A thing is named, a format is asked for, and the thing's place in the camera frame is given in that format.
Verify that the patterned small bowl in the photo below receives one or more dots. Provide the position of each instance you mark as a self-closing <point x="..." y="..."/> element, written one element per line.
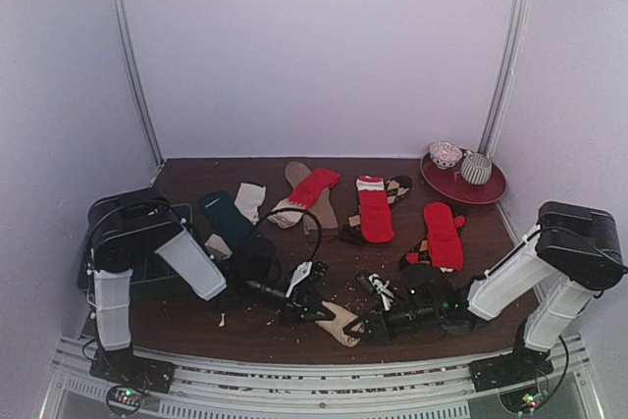
<point x="444" y="154"/>

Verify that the red and cream sock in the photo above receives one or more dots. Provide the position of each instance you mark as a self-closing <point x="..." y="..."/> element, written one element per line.
<point x="288" y="212"/>

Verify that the dark green compartment tray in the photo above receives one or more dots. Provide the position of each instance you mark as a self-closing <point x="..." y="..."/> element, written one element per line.
<point x="155" y="279"/>

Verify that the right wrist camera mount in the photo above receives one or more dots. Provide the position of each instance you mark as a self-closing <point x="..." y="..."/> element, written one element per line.
<point x="374" y="284"/>

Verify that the argyle patterned sock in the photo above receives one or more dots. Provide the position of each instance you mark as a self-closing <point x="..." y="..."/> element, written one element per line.
<point x="397" y="188"/>

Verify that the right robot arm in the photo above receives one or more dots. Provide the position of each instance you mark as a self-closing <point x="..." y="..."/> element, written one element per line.
<point x="578" y="247"/>

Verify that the red round plate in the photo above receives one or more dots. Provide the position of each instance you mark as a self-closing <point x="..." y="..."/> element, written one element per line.
<point x="450" y="184"/>

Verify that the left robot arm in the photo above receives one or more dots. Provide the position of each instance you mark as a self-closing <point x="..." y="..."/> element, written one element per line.
<point x="130" y="230"/>

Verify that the dark teal sock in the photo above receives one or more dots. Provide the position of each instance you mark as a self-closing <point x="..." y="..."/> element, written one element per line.
<point x="220" y="210"/>

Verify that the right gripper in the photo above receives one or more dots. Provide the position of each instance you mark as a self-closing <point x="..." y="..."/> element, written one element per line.
<point x="376" y="326"/>

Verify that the left aluminium corner post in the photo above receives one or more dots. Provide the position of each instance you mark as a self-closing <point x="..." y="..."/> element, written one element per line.
<point x="135" y="82"/>

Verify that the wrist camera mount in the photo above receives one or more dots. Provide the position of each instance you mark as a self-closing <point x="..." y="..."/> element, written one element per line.
<point x="299" y="275"/>
<point x="374" y="284"/>

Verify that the beige brown striped long sock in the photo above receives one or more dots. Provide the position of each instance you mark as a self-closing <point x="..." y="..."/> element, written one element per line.
<point x="335" y="327"/>

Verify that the striped ceramic cup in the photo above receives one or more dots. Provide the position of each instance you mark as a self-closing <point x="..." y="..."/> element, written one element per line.
<point x="476" y="168"/>

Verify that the right aluminium corner post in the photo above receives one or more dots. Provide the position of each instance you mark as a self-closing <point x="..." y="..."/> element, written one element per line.
<point x="505" y="76"/>

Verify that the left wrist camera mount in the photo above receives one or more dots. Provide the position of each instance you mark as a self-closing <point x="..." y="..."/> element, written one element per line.
<point x="299" y="275"/>

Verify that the short red sock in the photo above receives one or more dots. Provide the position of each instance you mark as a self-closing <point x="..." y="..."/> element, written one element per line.
<point x="443" y="240"/>

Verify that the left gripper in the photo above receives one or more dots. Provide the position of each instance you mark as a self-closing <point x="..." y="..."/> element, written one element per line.
<point x="314" y="307"/>

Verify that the aluminium corner post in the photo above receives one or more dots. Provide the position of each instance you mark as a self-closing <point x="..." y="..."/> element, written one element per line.
<point x="135" y="82"/>
<point x="505" y="76"/>

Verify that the cream white sock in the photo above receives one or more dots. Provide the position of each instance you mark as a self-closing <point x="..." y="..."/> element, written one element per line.
<point x="248" y="200"/>

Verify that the tan brown sock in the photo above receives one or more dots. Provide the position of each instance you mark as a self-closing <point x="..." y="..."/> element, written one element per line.
<point x="322" y="209"/>

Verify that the long red sock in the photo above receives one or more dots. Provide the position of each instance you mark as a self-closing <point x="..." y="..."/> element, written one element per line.
<point x="375" y="212"/>

